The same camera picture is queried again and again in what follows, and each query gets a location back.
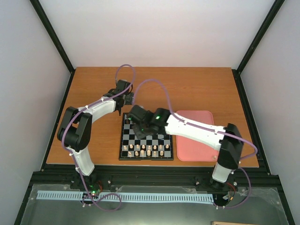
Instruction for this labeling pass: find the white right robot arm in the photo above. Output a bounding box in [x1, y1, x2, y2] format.
[127, 105, 243, 183]

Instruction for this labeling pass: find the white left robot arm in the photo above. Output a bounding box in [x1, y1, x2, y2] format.
[57, 80, 134, 189]

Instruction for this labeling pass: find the dark chess piece row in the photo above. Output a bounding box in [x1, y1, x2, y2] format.
[124, 110, 170, 125]

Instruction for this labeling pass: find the black white chessboard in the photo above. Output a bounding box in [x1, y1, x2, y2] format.
[119, 113, 174, 161]

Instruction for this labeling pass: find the pink tray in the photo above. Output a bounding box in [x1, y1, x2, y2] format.
[176, 110, 219, 162]

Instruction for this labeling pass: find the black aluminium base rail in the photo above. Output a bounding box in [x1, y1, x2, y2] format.
[70, 165, 279, 192]

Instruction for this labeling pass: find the right black frame post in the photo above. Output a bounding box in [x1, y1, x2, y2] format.
[236, 0, 285, 73]

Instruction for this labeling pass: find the black frame post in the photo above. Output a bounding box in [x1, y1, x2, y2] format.
[29, 0, 75, 73]
[236, 0, 285, 73]

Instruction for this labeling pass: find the light blue cable duct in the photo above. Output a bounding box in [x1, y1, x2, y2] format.
[36, 190, 214, 204]

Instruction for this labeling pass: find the left black frame post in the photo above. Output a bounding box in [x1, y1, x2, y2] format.
[29, 0, 75, 73]

